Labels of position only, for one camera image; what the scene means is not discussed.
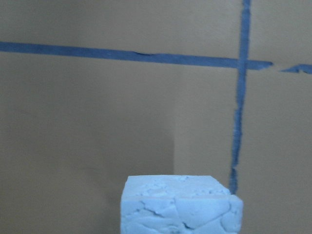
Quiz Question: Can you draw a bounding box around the light blue foam block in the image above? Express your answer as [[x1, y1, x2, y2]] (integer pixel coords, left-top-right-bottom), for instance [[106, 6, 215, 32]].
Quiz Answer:
[[120, 175, 243, 234]]

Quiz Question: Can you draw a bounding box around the blue tape strip lengthwise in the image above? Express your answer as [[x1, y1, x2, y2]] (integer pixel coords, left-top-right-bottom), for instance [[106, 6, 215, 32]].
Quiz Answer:
[[229, 0, 251, 195]]

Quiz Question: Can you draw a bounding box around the blue tape strip crosswise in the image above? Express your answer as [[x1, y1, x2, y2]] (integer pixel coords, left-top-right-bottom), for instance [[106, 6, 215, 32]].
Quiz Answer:
[[0, 41, 312, 74]]

